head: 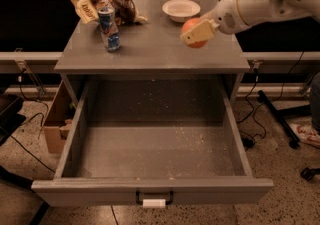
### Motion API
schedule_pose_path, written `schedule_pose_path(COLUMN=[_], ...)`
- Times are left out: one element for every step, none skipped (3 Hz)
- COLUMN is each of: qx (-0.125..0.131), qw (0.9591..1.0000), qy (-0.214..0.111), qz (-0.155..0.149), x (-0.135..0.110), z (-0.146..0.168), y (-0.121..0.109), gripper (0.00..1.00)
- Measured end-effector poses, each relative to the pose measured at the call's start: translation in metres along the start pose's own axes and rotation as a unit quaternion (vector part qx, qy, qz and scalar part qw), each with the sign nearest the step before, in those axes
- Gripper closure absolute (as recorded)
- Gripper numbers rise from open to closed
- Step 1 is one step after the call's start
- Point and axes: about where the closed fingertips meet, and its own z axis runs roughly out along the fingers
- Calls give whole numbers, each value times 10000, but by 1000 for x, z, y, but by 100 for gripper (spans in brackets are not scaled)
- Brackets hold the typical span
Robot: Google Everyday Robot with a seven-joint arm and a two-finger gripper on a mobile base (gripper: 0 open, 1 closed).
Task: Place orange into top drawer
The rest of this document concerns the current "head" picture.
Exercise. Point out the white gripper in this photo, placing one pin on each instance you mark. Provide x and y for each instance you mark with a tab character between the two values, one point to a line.
224	15

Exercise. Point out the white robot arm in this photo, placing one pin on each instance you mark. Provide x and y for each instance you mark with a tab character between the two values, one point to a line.
256	12

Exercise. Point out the grey open drawer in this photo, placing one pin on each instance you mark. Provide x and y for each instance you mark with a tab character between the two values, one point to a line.
153	136

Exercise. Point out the white bowl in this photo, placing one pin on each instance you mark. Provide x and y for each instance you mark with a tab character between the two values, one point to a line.
181	10

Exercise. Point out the grey cabinet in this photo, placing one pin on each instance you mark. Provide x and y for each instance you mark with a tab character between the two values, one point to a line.
153	48

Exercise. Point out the blue silver drink can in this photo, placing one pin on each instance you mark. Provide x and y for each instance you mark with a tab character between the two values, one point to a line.
108	28

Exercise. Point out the black stand leg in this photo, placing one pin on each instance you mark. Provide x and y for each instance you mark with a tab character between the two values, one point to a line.
280	116

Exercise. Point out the brown chip bag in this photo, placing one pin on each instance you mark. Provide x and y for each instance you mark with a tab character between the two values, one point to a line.
126	12

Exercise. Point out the cardboard box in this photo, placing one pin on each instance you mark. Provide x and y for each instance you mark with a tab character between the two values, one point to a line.
58	121

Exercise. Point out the black caster wheel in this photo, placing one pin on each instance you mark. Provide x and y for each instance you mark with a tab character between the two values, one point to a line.
309	173

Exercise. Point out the black object left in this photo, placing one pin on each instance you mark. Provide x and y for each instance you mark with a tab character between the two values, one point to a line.
10	119

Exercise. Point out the black drawer handle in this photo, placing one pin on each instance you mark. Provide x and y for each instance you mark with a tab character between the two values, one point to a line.
154	200

